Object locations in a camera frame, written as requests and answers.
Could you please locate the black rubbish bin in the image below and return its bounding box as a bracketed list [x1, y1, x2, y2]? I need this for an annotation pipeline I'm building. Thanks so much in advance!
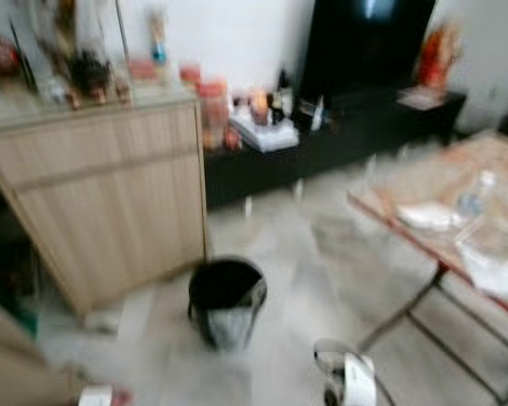
[186, 255, 268, 353]

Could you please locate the clear plastic packaging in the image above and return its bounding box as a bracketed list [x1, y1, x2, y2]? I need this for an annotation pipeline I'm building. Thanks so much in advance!
[455, 216, 508, 302]

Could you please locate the clear plastic water bottle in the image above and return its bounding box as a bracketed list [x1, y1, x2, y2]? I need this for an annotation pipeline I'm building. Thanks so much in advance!
[457, 169, 500, 219]

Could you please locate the black TV console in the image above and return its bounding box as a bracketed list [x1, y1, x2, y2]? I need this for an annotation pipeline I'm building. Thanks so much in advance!
[203, 88, 468, 210]

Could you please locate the white tray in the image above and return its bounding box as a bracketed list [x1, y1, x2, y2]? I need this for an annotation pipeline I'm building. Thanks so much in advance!
[229, 111, 301, 154]

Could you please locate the marble top coffee table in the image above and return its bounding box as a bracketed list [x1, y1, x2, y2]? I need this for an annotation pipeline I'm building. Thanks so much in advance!
[347, 129, 508, 403]

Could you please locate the orange candle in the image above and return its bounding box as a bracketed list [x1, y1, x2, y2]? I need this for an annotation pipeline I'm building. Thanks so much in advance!
[249, 87, 271, 126]

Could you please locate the light wooden cabinet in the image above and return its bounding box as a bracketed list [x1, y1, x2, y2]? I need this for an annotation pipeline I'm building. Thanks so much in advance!
[0, 99, 209, 319]

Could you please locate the dark glass bottle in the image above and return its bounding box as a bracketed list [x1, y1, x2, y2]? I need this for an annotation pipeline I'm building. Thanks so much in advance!
[274, 69, 295, 120]

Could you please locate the pale printed paper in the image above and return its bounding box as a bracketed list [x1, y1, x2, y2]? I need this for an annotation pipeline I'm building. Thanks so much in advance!
[398, 85, 448, 110]

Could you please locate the black flat screen television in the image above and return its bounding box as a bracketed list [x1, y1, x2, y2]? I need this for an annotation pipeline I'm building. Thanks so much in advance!
[298, 0, 438, 96]

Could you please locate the small red cup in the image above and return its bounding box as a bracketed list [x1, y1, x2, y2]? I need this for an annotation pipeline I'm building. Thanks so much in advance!
[128, 58, 161, 82]
[179, 62, 203, 86]

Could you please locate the red gold figurine decoration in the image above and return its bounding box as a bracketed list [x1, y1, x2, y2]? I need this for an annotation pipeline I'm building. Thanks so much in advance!
[415, 19, 464, 89]

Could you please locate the red round ornament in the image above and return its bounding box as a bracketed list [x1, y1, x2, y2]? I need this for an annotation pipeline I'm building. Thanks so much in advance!
[0, 30, 23, 78]

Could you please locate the tall slim bottle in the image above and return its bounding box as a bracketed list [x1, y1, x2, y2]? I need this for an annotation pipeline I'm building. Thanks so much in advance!
[147, 8, 171, 68]

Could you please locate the dark incense burner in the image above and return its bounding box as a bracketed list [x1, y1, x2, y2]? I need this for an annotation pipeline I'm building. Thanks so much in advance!
[72, 51, 116, 105]

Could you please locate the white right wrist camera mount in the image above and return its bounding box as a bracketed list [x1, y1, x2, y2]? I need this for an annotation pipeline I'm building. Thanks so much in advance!
[343, 351, 378, 406]

